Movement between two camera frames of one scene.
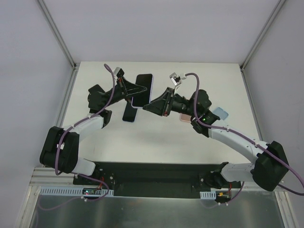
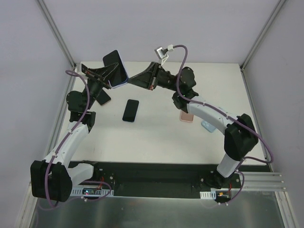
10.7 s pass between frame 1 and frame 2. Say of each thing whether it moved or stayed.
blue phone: stayed
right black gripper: moved
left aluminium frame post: stayed
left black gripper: moved
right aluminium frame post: stayed
